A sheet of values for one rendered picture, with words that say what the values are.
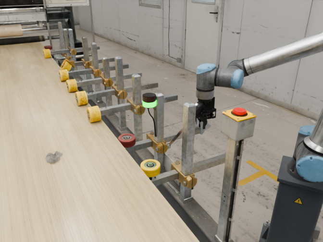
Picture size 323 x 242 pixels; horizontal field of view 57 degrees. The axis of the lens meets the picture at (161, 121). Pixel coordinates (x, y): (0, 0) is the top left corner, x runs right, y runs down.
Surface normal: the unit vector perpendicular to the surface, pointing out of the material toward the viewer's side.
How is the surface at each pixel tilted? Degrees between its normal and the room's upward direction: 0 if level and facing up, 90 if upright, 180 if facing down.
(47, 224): 0
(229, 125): 90
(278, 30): 90
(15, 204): 0
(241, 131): 90
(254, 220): 0
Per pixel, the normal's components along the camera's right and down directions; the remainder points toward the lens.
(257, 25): -0.84, 0.24
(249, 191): 0.00, -0.90
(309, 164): -0.39, 0.48
